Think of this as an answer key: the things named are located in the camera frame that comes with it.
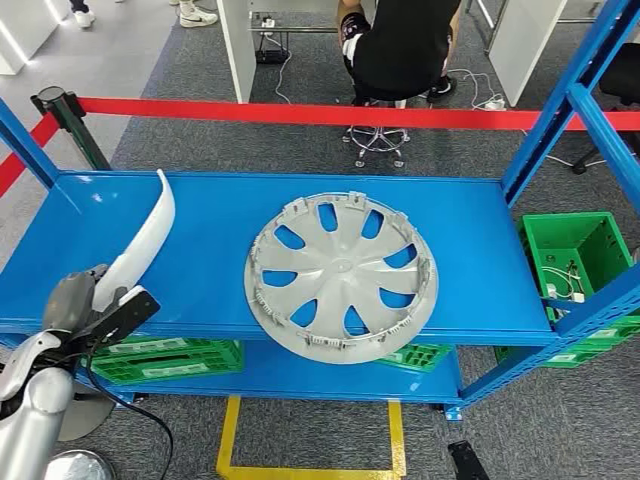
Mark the white curved car panel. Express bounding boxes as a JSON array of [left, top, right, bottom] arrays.
[[92, 168, 177, 314]]

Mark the red barrier belt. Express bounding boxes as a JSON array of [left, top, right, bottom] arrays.
[[77, 97, 640, 132], [0, 112, 60, 199]]

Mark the black belt stanchion post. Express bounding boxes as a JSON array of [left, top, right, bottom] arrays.
[[30, 86, 111, 172]]

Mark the person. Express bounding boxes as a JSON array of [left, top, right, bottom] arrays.
[[336, 0, 462, 106]]

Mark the black office chair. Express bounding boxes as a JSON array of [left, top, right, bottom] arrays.
[[572, 42, 640, 177]]

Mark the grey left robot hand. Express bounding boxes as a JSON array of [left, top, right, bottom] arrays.
[[42, 263, 128, 337]]

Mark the black stanchion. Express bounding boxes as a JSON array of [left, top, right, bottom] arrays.
[[57, 390, 116, 442]]

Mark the person's white shoe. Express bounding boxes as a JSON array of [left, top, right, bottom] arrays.
[[179, 0, 220, 29], [69, 0, 96, 29]]

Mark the white cable bundle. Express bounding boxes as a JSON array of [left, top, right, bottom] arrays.
[[542, 263, 586, 306]]

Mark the chrome stool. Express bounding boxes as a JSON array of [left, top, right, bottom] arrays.
[[342, 99, 411, 168]]

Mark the white desk panel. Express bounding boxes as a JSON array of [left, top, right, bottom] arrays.
[[217, 0, 257, 104], [487, 0, 568, 107]]

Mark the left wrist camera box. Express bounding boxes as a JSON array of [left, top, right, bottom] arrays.
[[69, 284, 161, 349]]

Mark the white platform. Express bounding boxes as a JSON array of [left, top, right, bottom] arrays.
[[0, 0, 71, 75]]

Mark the blue metal shelf rack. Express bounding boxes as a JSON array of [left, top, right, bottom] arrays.
[[0, 0, 640, 425]]

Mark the grey wheel hubcap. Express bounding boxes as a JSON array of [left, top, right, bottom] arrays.
[[244, 190, 439, 366]]

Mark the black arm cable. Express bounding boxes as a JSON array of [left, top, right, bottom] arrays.
[[85, 341, 174, 480]]

